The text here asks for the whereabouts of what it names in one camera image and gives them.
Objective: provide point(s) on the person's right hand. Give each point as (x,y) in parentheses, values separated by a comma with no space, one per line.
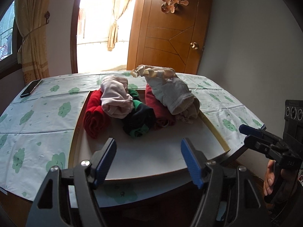
(269,179)

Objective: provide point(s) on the pale pink underwear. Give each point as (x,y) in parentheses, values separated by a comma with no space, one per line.
(116,99)

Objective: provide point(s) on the pale balcony curtain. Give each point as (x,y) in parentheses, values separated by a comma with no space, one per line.
(118,16)

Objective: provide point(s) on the metal curtain hook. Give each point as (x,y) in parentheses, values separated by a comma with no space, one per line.
(46,16)

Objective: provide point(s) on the paper-cut door ornament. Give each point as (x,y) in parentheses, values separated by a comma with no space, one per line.
(174,0)

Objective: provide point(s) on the bright red underwear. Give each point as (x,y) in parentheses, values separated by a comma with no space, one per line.
(94,115)

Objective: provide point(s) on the brown wooden door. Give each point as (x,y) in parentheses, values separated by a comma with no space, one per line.
(170,40)

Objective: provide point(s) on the dark red underwear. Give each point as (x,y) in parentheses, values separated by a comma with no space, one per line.
(158,113)

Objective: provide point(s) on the sliding glass window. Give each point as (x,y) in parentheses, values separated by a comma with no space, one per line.
(6,40)

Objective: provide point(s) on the shallow cardboard box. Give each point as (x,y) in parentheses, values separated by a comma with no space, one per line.
(153,151)

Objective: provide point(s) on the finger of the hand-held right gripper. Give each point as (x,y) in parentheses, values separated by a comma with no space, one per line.
(251,140)
(248,129)

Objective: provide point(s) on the cream white underwear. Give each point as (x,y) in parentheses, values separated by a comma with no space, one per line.
(170,92)

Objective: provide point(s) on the dark wooden table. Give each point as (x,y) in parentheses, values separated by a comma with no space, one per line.
(153,212)

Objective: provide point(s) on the green and black underwear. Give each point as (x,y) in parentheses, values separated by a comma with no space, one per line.
(139,120)

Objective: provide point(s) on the yellow window curtain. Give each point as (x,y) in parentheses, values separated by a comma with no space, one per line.
(33,40)

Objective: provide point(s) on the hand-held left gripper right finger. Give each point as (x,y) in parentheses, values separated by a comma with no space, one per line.
(193,165)

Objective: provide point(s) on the brass door knob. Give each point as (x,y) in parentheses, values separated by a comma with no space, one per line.
(194,45)

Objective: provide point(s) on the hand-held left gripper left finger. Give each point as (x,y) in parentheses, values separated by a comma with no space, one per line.
(106,160)

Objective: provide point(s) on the black smartphone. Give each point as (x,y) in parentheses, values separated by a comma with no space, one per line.
(30,88)

